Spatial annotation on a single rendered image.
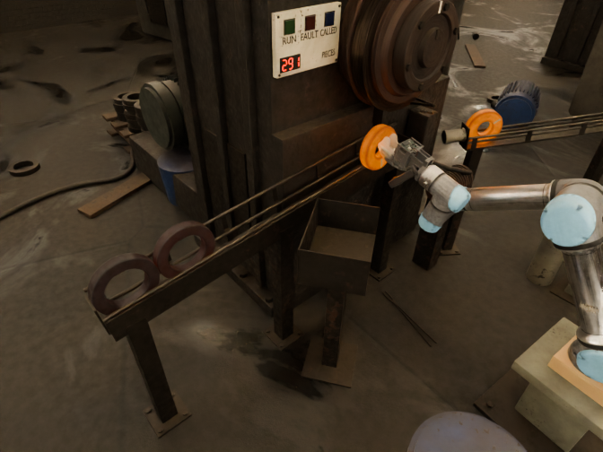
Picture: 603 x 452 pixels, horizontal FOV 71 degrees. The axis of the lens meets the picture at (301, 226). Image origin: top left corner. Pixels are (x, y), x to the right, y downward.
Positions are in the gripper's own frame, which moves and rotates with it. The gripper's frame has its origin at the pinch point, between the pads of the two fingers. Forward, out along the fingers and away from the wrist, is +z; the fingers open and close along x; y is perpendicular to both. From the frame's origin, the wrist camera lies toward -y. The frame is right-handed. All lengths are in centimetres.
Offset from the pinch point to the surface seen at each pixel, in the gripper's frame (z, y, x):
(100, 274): 8, -13, 94
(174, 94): 123, -53, 11
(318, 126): 17.8, -1.7, 12.0
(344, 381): -44, -75, 32
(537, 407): -94, -51, -6
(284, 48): 27.9, 23.9, 23.9
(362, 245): -21.2, -18.9, 21.7
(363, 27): 19.1, 30.7, 1.1
